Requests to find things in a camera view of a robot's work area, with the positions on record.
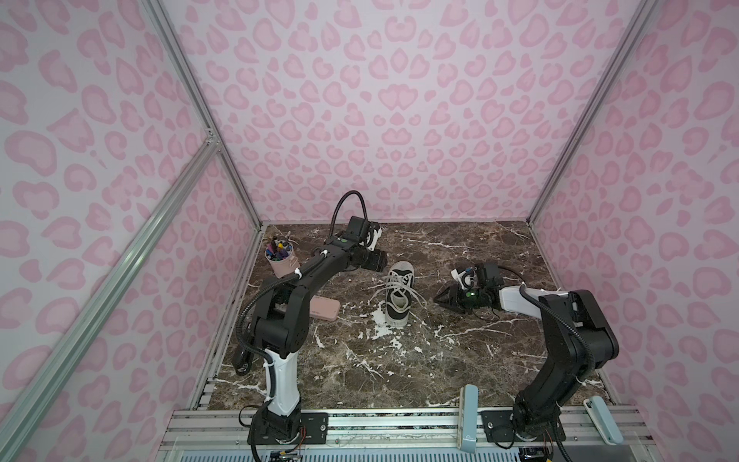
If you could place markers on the black white sneaker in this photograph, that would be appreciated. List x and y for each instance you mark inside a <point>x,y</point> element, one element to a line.
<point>394,318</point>

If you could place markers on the white shoelace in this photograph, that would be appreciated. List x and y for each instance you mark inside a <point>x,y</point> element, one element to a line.
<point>398,289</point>

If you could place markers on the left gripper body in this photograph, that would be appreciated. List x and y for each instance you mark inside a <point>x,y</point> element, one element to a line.
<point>371,260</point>

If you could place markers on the diagonal aluminium frame bar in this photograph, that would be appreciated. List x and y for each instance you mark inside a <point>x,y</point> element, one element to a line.
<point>35,401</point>

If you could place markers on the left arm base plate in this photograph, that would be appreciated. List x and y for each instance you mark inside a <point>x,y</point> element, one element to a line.
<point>268,428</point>

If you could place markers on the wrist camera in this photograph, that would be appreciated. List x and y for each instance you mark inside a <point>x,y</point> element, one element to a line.
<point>480,276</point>
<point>364,232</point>

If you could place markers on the light blue clamp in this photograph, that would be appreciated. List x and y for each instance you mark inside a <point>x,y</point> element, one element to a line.
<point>467,419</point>
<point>602,418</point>

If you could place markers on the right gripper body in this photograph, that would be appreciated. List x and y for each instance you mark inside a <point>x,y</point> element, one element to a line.
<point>471,298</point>

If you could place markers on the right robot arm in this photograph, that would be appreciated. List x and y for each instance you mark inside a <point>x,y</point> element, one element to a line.
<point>577,336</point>

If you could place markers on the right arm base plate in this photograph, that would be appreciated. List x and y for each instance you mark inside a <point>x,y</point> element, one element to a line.
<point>508,426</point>

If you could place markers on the pink rectangular case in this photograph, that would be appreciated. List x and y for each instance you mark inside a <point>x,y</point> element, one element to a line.
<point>324,309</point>

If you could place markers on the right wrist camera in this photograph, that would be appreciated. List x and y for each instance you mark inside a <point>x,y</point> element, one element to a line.
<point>480,276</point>

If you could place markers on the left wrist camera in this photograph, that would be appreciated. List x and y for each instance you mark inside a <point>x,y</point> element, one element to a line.
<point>364,232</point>

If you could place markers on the pink pen cup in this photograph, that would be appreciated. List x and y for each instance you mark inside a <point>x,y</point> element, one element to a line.
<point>285,267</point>

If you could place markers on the aluminium rail base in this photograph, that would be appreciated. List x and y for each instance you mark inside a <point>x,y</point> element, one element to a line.
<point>406,434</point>

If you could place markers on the pens in cup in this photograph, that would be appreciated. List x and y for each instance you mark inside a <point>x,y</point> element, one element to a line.
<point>278,250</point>

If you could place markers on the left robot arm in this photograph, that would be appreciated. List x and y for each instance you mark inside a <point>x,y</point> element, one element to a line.
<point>280,324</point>

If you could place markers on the black object by wall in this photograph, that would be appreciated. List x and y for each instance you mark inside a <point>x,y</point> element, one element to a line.
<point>241,362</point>

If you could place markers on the light blue clamp centre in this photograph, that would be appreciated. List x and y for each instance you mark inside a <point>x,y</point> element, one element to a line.
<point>467,419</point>

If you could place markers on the light blue clamp right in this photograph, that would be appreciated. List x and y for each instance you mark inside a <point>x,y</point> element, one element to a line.
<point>602,418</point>

